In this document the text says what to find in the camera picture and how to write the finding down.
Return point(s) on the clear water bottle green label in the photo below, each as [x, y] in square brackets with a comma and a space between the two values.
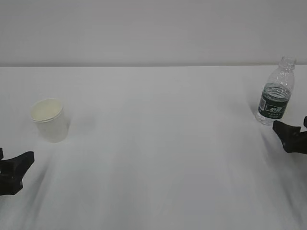
[277, 92]

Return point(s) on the white paper cup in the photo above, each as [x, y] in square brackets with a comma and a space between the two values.
[49, 118]

